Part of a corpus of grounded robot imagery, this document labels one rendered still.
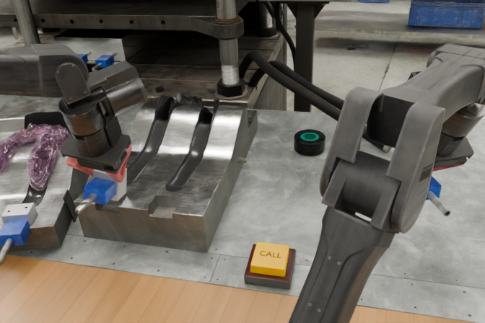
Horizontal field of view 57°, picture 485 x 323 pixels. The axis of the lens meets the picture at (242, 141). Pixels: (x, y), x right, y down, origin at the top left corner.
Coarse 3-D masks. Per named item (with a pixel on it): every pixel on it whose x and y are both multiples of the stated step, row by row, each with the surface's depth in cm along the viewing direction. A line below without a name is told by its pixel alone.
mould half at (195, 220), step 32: (192, 128) 103; (224, 128) 102; (256, 128) 124; (128, 160) 98; (160, 160) 98; (224, 160) 97; (128, 192) 87; (160, 192) 86; (192, 192) 86; (224, 192) 94; (96, 224) 87; (128, 224) 85; (160, 224) 83; (192, 224) 81
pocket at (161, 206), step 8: (152, 200) 84; (160, 200) 86; (168, 200) 86; (176, 200) 85; (152, 208) 85; (160, 208) 86; (168, 208) 86; (152, 216) 82; (160, 216) 82; (168, 216) 82
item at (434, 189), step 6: (432, 180) 76; (432, 186) 75; (438, 186) 75; (432, 192) 75; (438, 192) 75; (426, 198) 76; (432, 198) 73; (438, 198) 73; (438, 204) 72; (444, 210) 70
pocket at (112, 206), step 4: (124, 196) 88; (112, 200) 89; (120, 200) 88; (96, 204) 84; (100, 204) 87; (108, 204) 88; (112, 204) 88; (116, 204) 88; (120, 204) 88; (96, 208) 85; (100, 208) 85; (104, 208) 87; (108, 208) 87; (112, 208) 87; (116, 208) 87; (116, 212) 84
